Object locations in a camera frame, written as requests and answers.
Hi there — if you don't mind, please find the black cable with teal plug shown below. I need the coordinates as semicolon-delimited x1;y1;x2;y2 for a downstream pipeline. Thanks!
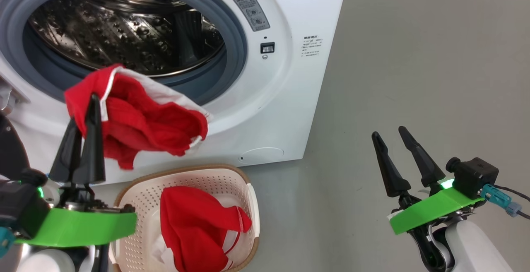
480;184;530;219

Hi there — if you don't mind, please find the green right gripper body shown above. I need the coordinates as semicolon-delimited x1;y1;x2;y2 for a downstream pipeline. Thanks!
388;179;485;235

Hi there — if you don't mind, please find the grey warning sticker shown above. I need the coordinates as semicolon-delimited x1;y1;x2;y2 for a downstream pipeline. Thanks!
228;0;270;32

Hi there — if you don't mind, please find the cream perforated laundry basket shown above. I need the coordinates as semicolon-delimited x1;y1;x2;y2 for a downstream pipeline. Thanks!
108;164;260;272

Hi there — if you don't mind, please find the white front-load washing machine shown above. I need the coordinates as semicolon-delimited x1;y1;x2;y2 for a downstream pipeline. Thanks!
0;0;350;185

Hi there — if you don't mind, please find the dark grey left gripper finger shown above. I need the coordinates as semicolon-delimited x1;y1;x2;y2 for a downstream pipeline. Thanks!
49;117;83;183
72;94;106;185

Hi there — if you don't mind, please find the red and white garment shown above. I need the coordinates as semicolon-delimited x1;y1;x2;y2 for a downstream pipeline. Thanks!
64;64;212;170
159;186;252;272

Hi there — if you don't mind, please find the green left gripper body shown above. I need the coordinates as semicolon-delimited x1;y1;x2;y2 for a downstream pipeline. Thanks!
14;183;137;248

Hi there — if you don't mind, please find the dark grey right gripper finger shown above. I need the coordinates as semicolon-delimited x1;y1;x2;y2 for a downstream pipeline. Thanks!
371;131;412;198
398;126;446;188

